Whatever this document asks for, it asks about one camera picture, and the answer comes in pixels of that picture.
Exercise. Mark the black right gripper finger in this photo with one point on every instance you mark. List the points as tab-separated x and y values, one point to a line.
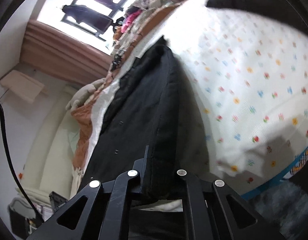
140	166

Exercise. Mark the large black garment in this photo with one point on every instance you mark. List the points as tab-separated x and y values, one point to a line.
153	116

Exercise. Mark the hanging dark clothes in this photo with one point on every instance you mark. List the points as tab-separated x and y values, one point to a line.
92	16

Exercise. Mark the beige plush toy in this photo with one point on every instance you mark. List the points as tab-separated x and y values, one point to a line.
83	94

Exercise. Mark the cream padded headboard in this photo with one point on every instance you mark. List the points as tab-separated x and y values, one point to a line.
48	166

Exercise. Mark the black device on bed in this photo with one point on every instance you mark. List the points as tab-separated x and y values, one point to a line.
116	62

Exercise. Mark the white floral bed sheet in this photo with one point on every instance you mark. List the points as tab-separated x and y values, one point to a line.
249	75

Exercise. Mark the black monitor screen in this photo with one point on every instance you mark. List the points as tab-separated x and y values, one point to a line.
19	224

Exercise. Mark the orange brown quilt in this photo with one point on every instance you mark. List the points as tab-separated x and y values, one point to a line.
90	116

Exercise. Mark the pink plush toy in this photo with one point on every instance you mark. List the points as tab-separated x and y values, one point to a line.
129	20

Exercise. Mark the left pink curtain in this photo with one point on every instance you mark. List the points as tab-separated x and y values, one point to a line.
55	53

